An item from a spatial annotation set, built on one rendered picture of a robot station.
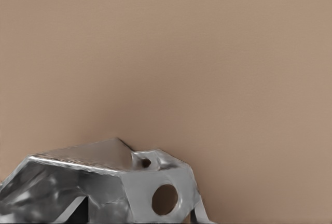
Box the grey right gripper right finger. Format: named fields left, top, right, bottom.
left=120, top=149, right=216, bottom=224

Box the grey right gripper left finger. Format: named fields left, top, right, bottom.
left=0, top=137, right=136, bottom=224

